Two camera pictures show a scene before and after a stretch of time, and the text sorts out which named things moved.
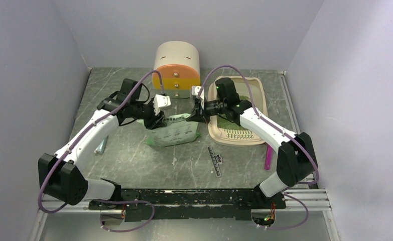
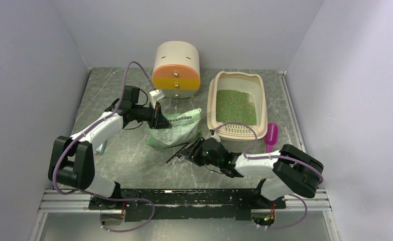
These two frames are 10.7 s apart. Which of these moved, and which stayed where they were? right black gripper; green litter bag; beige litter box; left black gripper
Moved: right black gripper
Stayed: beige litter box; left black gripper; green litter bag
